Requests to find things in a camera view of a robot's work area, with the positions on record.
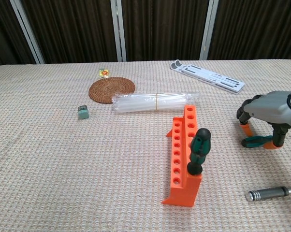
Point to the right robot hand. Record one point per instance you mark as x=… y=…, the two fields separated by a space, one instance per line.
x=268 y=106

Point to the grey metal precision screwdriver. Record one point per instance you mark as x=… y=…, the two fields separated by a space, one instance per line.
x=266 y=193

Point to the orange tube rack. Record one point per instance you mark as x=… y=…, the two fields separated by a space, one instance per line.
x=184 y=193

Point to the bundle of clear plastic tubes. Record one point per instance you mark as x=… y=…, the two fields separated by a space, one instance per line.
x=140 y=104

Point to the round woven brown coaster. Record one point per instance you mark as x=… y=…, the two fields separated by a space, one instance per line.
x=106 y=88

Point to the small yellow candy packet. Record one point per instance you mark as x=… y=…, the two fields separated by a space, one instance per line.
x=103 y=73

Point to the small green pencil sharpener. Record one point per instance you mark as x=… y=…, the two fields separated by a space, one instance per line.
x=83 y=114

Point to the beige woven tablecloth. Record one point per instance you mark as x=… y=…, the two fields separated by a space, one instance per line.
x=63 y=157

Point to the grey partition frame post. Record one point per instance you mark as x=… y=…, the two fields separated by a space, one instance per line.
x=119 y=31
x=27 y=31
x=208 y=31

